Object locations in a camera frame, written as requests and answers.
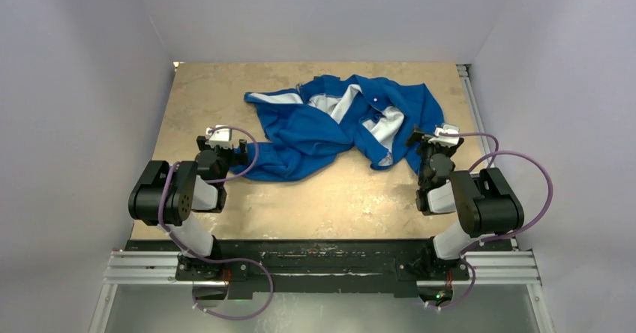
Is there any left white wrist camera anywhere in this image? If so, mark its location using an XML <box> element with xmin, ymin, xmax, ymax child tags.
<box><xmin>205</xmin><ymin>125</ymin><xmax>234</xmax><ymax>149</ymax></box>

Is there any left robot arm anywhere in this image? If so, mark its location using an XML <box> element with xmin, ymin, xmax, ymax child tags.
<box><xmin>128</xmin><ymin>136</ymin><xmax>249</xmax><ymax>280</ymax></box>

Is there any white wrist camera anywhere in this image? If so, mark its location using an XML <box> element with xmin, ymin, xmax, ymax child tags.
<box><xmin>205</xmin><ymin>125</ymin><xmax>234</xmax><ymax>149</ymax></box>
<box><xmin>430</xmin><ymin>124</ymin><xmax>460</xmax><ymax>147</ymax></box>

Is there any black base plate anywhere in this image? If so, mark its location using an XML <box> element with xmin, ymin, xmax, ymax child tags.
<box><xmin>124</xmin><ymin>238</ymin><xmax>514</xmax><ymax>300</ymax></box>

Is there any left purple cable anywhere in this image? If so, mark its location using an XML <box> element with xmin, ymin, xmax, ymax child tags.
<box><xmin>157</xmin><ymin>125</ymin><xmax>275</xmax><ymax>322</ymax></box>

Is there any aluminium frame rail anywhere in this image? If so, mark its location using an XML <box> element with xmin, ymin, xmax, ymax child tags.
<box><xmin>103</xmin><ymin>251</ymin><xmax>542</xmax><ymax>287</ymax></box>

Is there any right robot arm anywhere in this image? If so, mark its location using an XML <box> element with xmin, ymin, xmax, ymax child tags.
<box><xmin>406</xmin><ymin>124</ymin><xmax>524</xmax><ymax>278</ymax></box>

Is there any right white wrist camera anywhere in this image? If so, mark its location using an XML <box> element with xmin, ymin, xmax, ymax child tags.
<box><xmin>430</xmin><ymin>124</ymin><xmax>460</xmax><ymax>147</ymax></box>

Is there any blue zip jacket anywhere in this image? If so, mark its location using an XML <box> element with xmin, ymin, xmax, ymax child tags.
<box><xmin>244</xmin><ymin>75</ymin><xmax>444</xmax><ymax>182</ymax></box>

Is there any right side aluminium rail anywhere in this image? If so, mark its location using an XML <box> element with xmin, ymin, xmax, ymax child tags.
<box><xmin>456</xmin><ymin>64</ymin><xmax>491</xmax><ymax>155</ymax></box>

